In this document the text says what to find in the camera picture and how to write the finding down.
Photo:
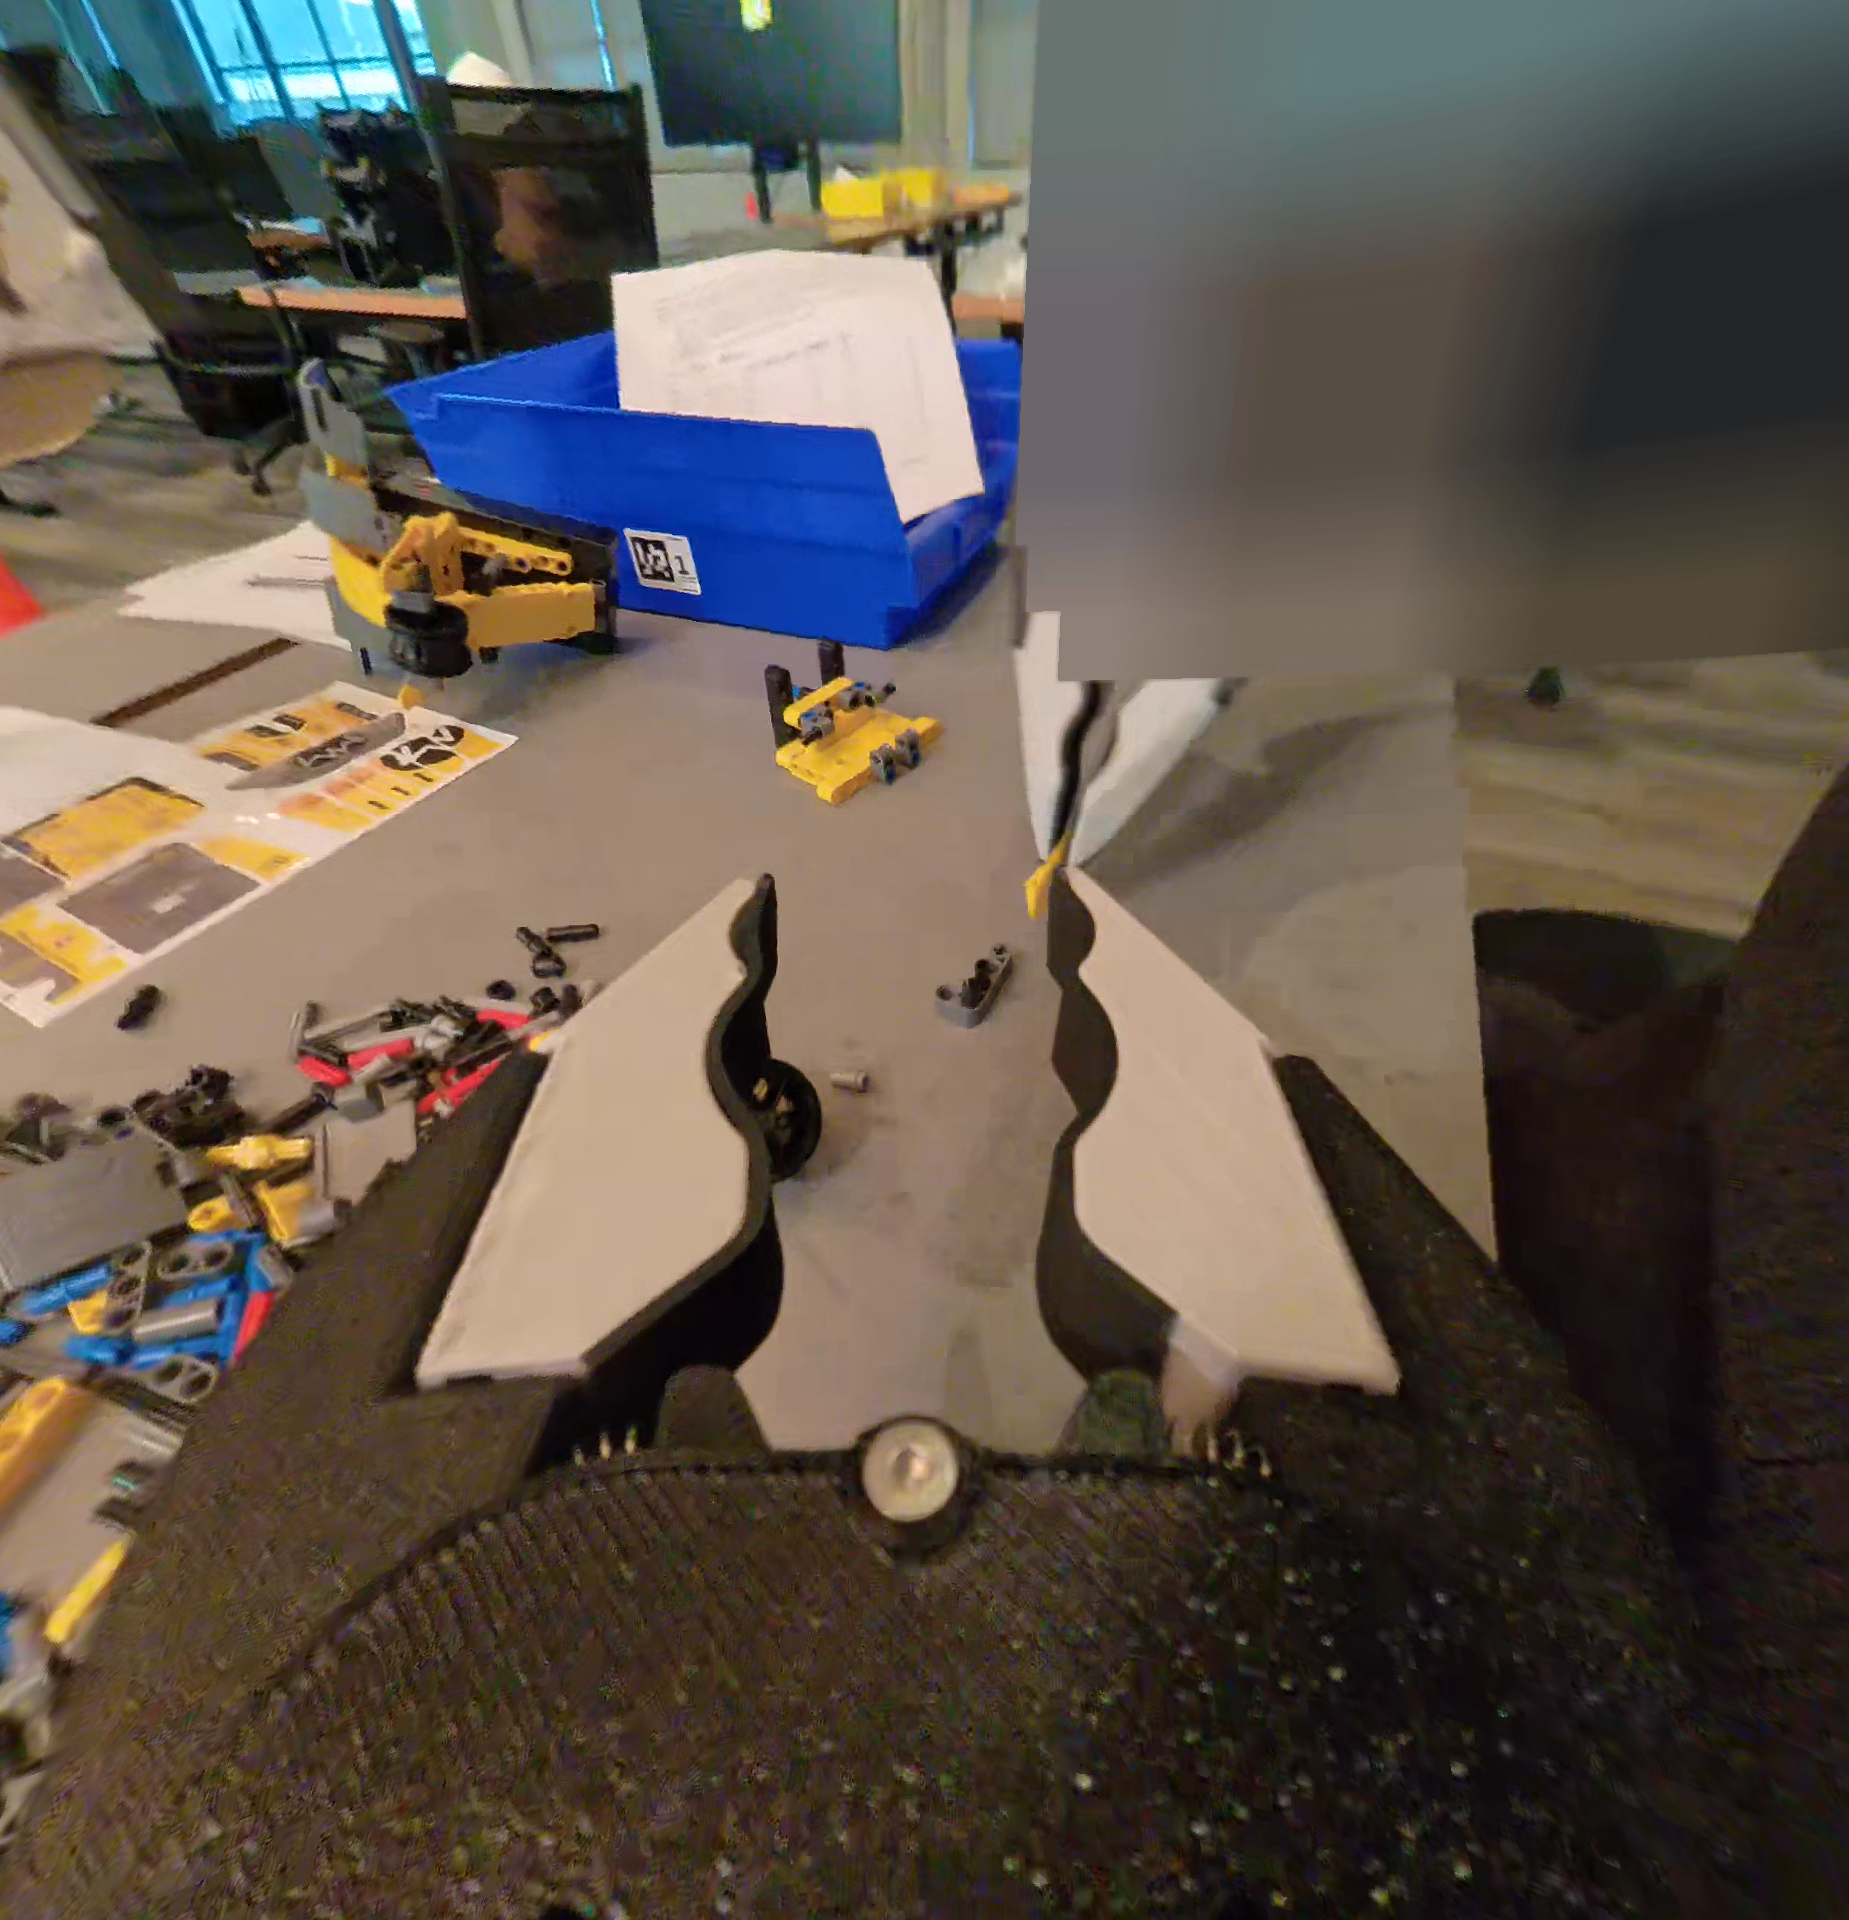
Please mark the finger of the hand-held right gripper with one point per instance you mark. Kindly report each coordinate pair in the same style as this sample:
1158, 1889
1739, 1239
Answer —
1048, 750
1147, 731

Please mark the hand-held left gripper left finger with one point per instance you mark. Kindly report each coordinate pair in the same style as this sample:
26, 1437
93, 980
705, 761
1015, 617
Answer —
610, 1204

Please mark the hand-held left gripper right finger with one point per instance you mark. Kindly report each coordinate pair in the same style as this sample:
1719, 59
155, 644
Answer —
1224, 1204

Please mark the grey toy beam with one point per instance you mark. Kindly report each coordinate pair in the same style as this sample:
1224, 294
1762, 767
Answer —
973, 999

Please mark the pile of toy building pieces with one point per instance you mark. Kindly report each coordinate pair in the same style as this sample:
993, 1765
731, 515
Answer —
146, 1247

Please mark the black toy wheel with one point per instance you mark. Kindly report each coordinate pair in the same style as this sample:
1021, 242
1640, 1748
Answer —
794, 1117

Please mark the small yellow brick assembly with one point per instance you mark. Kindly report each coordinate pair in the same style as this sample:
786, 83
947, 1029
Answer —
846, 750

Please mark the blue plastic bin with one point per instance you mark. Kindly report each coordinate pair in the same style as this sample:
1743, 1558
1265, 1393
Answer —
777, 512

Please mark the white printed paper sheet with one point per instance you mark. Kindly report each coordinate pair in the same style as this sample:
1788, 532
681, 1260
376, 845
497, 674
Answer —
794, 342

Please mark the wooden office table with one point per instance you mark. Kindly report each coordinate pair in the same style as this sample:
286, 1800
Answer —
925, 225

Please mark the yellow sticker sheet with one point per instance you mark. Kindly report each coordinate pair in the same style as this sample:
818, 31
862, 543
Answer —
146, 882

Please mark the yellow storage bins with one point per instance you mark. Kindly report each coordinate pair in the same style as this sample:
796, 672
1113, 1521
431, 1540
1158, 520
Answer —
867, 197

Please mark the yellow toy excavator model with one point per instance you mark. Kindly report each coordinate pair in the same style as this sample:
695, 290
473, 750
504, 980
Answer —
455, 584

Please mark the black desk monitor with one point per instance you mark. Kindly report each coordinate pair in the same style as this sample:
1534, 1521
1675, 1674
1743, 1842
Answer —
566, 225

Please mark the white paper sheets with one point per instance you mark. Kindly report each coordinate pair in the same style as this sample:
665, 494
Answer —
235, 591

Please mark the black television screen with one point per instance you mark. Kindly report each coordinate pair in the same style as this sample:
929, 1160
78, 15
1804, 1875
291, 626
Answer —
777, 78

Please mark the black office chair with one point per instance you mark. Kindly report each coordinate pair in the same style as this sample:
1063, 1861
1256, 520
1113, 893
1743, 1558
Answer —
185, 300

